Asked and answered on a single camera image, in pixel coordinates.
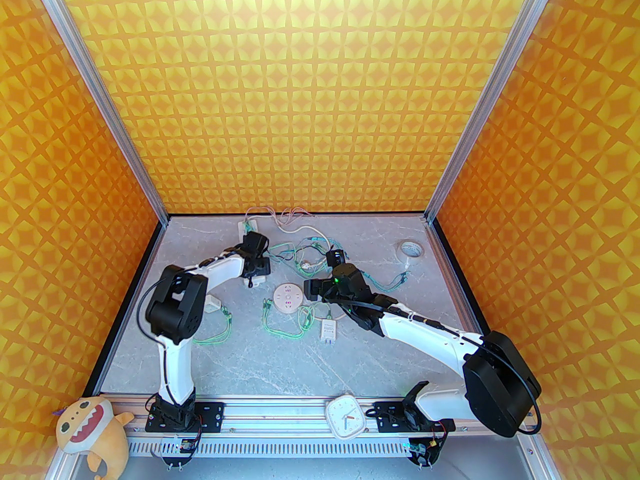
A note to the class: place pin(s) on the long white power strip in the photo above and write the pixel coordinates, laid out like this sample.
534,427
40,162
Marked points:
258,282

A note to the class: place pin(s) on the round white power socket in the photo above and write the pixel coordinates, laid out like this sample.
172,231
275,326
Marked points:
287,299

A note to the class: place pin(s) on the white charger adapter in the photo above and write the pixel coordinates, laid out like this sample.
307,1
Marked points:
212,304
328,330

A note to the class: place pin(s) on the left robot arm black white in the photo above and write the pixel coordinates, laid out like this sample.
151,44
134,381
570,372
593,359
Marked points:
175,368

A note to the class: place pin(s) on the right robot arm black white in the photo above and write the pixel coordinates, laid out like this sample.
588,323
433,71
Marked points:
425,338

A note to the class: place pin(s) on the white tape roll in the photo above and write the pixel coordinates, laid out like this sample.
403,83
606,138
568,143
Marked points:
402,254

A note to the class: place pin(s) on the black table edge strip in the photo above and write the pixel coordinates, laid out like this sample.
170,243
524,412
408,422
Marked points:
125,308
457,268

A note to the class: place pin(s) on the white square clock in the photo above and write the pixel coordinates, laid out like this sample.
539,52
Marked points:
345,415

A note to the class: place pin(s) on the small controller board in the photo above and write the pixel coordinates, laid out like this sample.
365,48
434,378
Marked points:
422,450
180,449

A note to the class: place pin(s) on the yellow plush monster toy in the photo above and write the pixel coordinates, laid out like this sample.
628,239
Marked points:
80,423

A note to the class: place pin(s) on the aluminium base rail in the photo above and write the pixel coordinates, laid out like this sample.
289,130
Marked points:
280,413

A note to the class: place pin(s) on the aluminium frame post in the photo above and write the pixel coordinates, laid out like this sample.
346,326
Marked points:
480,118
100,98

